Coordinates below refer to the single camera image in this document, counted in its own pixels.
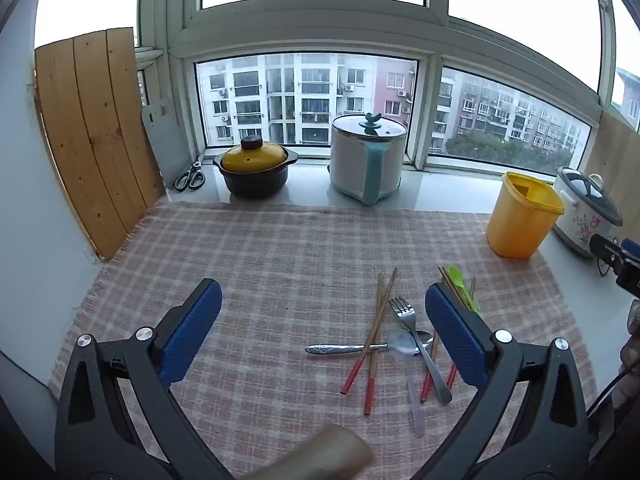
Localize white window frame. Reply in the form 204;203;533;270
135;0;640;177

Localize yellow plastic container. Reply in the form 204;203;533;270
485;171;565;260

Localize clear plastic spoon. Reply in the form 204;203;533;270
391;329;427;439

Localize pink checked cloth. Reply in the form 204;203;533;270
47;201;599;480

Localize steel spoon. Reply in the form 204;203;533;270
304;330;435;360

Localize black clay pot yellow lid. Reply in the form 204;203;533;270
213;135;300;199

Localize steel fork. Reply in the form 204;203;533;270
389;296;453;406

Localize person's right hand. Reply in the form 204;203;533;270
619;332;640;409

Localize green plastic spoon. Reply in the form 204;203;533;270
446;264;482;317

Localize grey cutting board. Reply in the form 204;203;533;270
141;96;194;189

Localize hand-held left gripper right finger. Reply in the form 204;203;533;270
400;282;592;480

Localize blurred beige object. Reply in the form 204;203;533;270
260;424;375;480

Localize light wooden wall panel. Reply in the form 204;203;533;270
581;109;640;222

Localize apartment buildings outside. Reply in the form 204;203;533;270
196;51;594;172

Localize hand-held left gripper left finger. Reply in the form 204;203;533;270
55;278;236;480

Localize white floral rice cooker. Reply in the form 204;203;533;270
552;165;625;259

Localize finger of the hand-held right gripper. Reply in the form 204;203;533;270
616;239;640;292
589;232;623;268

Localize wooden plank board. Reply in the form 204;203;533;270
34;27;167;262

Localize black-handled scissors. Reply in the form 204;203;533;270
173;157;206;192

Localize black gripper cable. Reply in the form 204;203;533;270
584;367;627;418

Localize white electric pot teal handle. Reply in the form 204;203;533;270
327;112;409;206

